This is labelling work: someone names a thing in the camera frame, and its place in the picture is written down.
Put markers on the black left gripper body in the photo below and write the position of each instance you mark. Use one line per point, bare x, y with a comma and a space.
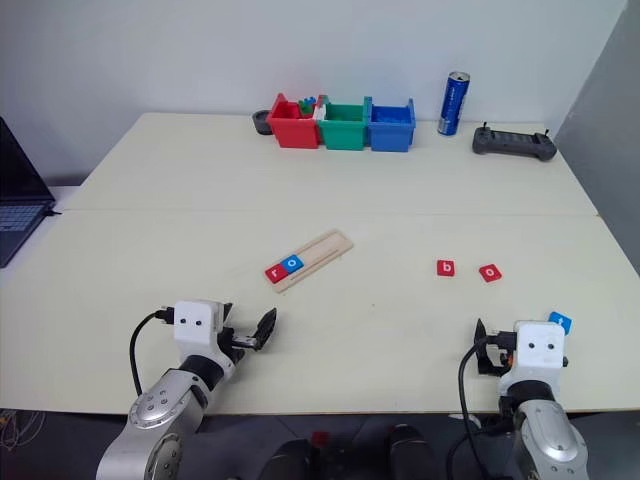
240, 344

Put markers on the wooden letter tray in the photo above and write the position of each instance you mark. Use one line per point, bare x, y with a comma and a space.
320, 250

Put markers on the blue plastic bin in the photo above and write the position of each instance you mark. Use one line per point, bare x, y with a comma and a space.
390, 136

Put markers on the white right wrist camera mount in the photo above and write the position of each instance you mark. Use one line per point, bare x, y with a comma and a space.
540, 350

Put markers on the blue drink can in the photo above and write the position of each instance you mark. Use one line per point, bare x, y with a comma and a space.
452, 107

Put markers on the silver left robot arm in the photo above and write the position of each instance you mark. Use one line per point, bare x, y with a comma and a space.
155, 400

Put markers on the small red object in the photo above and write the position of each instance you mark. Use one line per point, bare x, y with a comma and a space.
320, 438

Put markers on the red letter tile r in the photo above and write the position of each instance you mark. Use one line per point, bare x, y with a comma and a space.
276, 273

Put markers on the dark laptop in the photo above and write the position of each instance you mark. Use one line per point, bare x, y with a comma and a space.
17, 200

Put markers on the green plastic bin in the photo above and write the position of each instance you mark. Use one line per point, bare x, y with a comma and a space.
342, 134

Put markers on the green toy brick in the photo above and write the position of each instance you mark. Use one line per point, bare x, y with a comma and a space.
305, 107

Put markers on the dark rounded shape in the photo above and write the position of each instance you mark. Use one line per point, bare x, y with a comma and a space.
290, 462
410, 452

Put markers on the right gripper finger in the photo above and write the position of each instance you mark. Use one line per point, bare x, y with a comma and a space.
481, 350

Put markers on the red letter tile b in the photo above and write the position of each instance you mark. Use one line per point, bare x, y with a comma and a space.
446, 268

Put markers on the blue letter tile o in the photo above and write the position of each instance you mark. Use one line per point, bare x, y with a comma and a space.
292, 263

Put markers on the red plastic bin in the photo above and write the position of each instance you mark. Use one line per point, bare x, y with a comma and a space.
295, 131

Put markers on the black round holder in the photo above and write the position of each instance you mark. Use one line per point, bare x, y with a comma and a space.
260, 125

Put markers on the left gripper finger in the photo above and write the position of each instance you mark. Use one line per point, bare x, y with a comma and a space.
227, 310
266, 327

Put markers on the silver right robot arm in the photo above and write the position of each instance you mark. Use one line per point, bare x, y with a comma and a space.
545, 425

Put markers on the grey remote controller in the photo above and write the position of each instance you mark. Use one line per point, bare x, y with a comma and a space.
515, 144

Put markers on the black laptop plug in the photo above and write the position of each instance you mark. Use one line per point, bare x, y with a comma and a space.
54, 212

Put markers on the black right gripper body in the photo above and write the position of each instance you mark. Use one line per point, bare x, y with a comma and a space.
500, 352

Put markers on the red letter tile o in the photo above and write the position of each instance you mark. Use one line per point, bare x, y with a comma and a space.
491, 273

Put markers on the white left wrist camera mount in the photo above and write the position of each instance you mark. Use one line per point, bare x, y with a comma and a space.
195, 322

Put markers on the blue toy brick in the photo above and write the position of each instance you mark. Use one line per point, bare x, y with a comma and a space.
310, 100

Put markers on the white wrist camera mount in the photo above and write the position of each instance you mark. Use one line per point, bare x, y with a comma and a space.
195, 322
540, 350

